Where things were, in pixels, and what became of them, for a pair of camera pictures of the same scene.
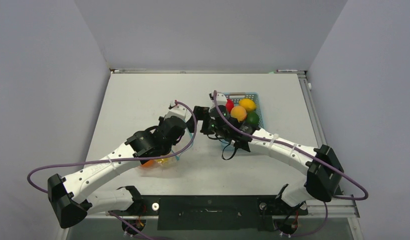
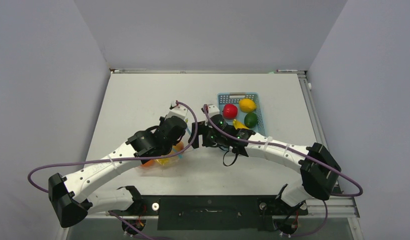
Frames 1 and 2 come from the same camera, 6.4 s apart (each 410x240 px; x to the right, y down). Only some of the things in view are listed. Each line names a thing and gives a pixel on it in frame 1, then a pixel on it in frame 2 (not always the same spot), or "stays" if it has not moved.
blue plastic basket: [226, 143] stays
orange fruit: [150, 163] stays
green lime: [252, 118] stays
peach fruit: [239, 112] -> [179, 146]
